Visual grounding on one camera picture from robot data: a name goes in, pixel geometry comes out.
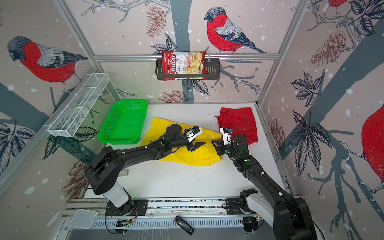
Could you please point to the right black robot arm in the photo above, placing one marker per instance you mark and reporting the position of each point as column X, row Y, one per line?
column 289, row 217

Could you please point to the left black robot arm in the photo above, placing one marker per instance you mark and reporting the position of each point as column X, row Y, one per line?
column 104, row 169

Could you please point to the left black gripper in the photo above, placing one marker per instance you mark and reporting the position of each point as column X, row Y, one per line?
column 192, row 147

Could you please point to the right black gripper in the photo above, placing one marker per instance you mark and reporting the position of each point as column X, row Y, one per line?
column 219, row 149

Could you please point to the white wire mesh basket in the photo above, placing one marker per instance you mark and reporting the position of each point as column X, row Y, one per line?
column 80, row 103

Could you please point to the black wall basket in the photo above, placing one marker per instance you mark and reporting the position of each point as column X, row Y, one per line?
column 212, row 65

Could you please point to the red shorts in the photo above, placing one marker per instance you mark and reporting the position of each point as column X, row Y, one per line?
column 241, row 121

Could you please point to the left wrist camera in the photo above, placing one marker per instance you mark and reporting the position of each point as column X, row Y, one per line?
column 192, row 133

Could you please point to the black remote-like device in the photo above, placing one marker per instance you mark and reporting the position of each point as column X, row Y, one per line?
column 184, row 225

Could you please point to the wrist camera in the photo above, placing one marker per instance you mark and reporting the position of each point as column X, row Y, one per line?
column 227, row 135
column 192, row 133

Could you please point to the green plastic tray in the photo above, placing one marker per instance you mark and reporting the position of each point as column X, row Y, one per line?
column 124, row 123

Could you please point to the red cassava chips bag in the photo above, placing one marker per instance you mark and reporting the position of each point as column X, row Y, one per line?
column 183, row 62

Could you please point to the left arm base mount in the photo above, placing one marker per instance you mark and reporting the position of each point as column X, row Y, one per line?
column 133, row 207

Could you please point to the white square pad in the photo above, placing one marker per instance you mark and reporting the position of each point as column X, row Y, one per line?
column 84, row 219

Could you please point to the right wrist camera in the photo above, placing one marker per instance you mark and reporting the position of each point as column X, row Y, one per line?
column 227, row 135

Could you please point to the yellow shorts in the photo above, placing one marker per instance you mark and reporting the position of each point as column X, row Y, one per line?
column 204, row 156

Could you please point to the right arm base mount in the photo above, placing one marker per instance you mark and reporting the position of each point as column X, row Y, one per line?
column 240, row 206

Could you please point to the aluminium rail base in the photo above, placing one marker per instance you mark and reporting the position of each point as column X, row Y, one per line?
column 160, row 215

